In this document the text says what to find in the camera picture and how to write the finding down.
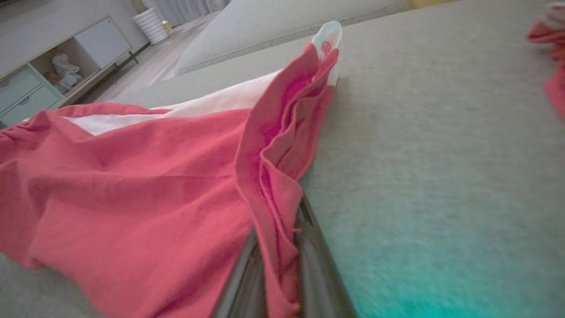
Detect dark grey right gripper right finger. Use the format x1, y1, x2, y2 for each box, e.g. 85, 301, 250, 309
294, 194, 356, 318

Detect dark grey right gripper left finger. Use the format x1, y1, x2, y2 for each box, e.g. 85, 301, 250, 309
211, 227, 267, 318

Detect red shorts with white trim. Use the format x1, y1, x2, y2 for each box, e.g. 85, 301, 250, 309
0, 21, 343, 318

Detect red jersey with black lettering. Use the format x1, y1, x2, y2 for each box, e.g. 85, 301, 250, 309
527, 2, 565, 120

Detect grey fabric sofa seat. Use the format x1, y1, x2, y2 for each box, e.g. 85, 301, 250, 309
0, 0, 565, 318

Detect grey sofa cushion with seam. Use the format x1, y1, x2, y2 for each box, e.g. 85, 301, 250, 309
177, 0, 411, 76

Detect white ribbed cylinder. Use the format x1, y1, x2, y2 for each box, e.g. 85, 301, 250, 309
132, 7, 170, 45

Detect white plush toy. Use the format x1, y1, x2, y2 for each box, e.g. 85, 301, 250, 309
51, 53, 84, 92

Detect grey curtain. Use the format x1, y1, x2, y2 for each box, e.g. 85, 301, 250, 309
154, 0, 231, 27

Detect yellow sofa cushion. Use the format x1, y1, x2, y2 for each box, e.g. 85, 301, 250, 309
408, 0, 460, 9

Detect white cabinet with green drawers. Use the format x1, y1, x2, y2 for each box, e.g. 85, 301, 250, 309
0, 0, 150, 129

